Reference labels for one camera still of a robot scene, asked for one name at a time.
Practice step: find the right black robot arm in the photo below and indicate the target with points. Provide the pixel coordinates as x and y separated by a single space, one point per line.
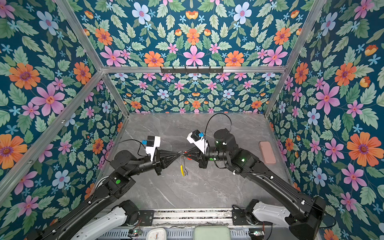
298 212

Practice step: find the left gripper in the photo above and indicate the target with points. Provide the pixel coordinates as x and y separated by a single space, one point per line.
158 162

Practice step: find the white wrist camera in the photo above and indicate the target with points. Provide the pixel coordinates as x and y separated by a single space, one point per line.
151 144
197 138

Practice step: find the pale green box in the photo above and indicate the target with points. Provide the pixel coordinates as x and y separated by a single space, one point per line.
212 233

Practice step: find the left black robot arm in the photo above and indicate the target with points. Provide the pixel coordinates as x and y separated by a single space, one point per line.
117 184

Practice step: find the pink eraser case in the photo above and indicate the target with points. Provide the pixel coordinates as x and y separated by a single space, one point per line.
267 153

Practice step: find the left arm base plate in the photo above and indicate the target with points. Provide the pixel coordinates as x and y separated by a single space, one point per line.
145 218

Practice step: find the black hook rail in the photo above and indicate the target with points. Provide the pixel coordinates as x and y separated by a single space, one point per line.
191 70

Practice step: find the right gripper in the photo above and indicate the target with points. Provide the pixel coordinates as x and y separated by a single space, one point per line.
201 159

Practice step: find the aluminium front rail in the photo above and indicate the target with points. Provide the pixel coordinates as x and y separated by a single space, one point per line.
128 215

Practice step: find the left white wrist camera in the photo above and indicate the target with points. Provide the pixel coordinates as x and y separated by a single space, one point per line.
151 144

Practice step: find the white clock at front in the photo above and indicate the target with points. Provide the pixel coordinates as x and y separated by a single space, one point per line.
157 234

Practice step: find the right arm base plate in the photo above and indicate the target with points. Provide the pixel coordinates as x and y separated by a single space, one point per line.
239 219

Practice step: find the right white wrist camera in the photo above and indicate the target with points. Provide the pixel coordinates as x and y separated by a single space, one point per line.
197 138

